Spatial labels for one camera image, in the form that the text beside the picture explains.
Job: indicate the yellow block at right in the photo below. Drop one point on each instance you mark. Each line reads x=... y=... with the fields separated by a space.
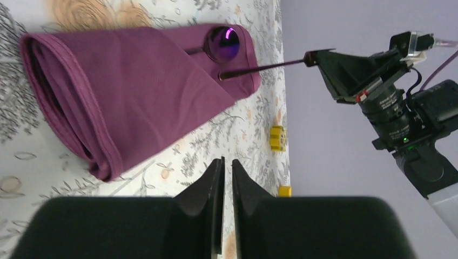
x=285 y=191

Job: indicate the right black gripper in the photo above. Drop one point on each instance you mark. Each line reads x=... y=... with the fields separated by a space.
x=407 y=129

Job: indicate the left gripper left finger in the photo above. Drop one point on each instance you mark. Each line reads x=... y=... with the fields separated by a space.
x=188 y=225

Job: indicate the floral tablecloth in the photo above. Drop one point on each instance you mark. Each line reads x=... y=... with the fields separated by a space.
x=36 y=166

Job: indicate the dark purple fork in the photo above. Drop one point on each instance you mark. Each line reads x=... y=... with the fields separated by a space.
x=264 y=66

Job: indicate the purple satin napkin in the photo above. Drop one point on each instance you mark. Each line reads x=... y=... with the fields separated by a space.
x=117 y=97

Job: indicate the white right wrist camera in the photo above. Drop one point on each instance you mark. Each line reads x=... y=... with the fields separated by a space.
x=412 y=45

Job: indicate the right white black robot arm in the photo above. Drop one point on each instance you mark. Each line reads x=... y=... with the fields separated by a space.
x=444 y=201

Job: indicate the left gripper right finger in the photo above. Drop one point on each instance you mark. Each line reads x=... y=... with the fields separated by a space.
x=267 y=226

